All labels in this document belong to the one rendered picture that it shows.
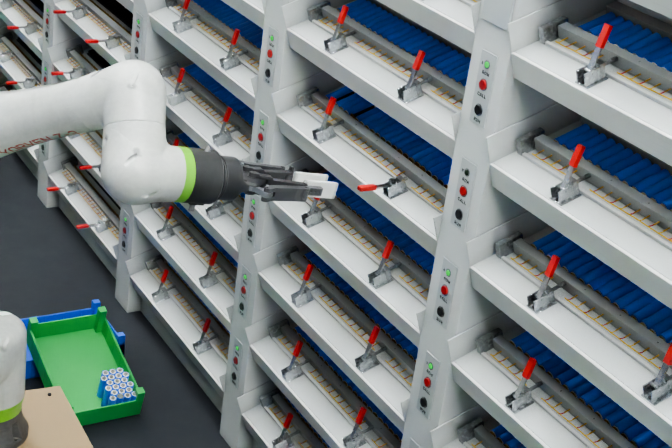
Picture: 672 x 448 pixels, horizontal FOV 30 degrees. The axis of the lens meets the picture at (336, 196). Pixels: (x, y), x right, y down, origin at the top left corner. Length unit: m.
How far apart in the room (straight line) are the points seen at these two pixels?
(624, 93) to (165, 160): 0.72
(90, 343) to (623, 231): 1.78
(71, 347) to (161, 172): 1.34
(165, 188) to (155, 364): 1.39
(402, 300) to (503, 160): 0.43
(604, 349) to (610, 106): 0.37
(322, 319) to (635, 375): 0.91
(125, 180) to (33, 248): 1.93
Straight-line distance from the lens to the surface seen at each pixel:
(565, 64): 1.93
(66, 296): 3.66
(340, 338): 2.57
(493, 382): 2.16
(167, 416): 3.17
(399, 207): 2.28
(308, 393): 2.73
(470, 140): 2.07
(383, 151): 2.41
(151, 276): 3.50
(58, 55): 3.97
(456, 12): 2.12
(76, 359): 3.26
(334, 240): 2.53
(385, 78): 2.33
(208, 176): 2.05
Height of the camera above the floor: 1.81
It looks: 24 degrees down
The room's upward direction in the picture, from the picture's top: 8 degrees clockwise
